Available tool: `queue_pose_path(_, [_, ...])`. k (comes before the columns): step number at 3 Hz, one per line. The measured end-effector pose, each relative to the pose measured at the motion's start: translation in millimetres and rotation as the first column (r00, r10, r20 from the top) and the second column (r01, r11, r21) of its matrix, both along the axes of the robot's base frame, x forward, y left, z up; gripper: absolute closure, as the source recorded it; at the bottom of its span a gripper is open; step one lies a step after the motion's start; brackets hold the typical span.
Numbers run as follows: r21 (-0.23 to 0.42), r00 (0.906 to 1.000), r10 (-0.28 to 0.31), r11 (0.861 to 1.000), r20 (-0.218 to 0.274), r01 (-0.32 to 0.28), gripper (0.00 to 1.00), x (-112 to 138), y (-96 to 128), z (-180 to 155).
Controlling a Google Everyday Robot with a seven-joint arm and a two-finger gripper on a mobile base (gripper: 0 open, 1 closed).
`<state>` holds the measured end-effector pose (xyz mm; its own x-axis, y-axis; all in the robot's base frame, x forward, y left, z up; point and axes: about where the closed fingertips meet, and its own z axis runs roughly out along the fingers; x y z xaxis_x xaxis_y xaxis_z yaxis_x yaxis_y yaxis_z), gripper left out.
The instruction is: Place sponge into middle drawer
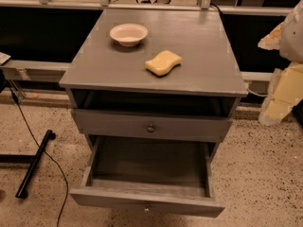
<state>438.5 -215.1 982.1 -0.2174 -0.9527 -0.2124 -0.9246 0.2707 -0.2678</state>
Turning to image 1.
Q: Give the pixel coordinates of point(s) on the closed grey upper drawer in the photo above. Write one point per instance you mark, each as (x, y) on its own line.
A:
(152, 125)

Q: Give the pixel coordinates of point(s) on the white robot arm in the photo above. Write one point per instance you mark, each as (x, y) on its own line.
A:
(291, 40)

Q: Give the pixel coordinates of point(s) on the black metal stand base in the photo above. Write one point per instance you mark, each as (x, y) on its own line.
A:
(31, 160)

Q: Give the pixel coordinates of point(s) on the white paper bowl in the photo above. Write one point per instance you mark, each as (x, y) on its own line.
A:
(128, 35)

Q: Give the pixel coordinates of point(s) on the open grey bottom drawer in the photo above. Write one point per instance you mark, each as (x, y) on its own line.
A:
(151, 175)

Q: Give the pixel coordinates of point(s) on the grey wooden drawer cabinet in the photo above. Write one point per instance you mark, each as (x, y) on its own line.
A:
(106, 76)

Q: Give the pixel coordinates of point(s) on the grey metal railing frame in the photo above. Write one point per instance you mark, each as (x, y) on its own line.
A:
(42, 36)

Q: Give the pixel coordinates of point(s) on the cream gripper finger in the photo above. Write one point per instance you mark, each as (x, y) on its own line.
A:
(272, 40)

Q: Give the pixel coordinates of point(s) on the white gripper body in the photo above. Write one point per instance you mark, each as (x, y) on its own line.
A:
(293, 38)

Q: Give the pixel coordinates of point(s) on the yellow sponge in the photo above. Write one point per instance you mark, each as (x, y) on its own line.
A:
(163, 63)

